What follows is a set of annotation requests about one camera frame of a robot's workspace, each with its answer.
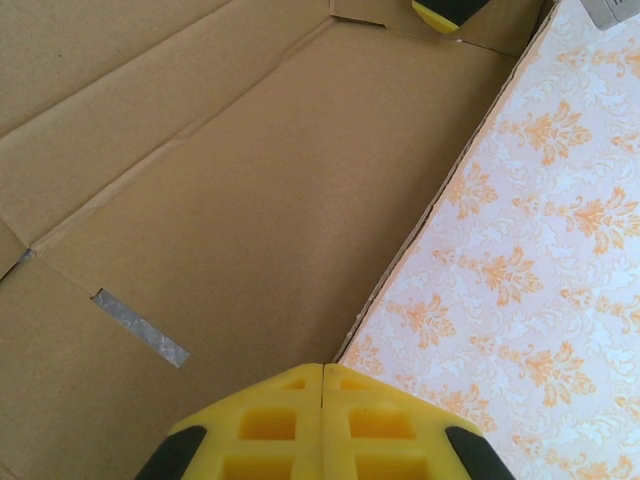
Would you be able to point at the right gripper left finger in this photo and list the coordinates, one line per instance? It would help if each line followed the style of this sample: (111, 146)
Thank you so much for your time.
(270, 430)

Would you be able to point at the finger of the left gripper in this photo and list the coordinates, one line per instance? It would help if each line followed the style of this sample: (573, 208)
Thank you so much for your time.
(447, 12)

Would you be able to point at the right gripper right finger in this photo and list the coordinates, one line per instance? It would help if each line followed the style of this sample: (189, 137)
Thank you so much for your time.
(380, 430)

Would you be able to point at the brown cardboard box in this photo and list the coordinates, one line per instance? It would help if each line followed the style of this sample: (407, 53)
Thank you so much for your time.
(250, 175)

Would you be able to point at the grey object at corner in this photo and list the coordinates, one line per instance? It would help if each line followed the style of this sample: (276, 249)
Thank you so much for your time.
(610, 12)

